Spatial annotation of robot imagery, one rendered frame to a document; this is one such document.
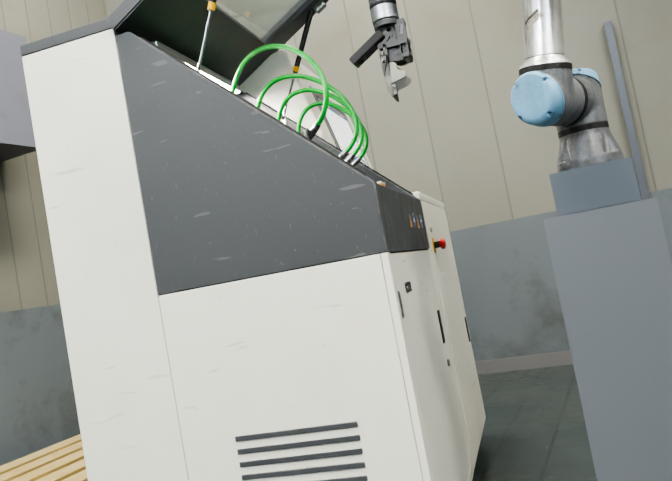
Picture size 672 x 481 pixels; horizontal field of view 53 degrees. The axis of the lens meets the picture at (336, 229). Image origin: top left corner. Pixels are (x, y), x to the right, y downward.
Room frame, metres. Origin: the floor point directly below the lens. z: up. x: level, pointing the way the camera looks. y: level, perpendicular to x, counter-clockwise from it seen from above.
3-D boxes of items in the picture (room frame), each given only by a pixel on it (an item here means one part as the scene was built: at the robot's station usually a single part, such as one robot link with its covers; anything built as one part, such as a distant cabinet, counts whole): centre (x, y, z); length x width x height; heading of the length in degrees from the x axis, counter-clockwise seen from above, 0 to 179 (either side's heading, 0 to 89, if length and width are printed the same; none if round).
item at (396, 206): (1.85, -0.17, 0.87); 0.62 x 0.04 x 0.16; 165
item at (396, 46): (1.83, -0.25, 1.36); 0.09 x 0.08 x 0.12; 75
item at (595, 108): (1.61, -0.62, 1.07); 0.13 x 0.12 x 0.14; 132
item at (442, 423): (1.84, -0.19, 0.44); 0.65 x 0.02 x 0.68; 165
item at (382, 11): (1.84, -0.24, 1.44); 0.08 x 0.08 x 0.05
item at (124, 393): (2.37, 0.41, 0.75); 1.40 x 0.28 x 1.50; 165
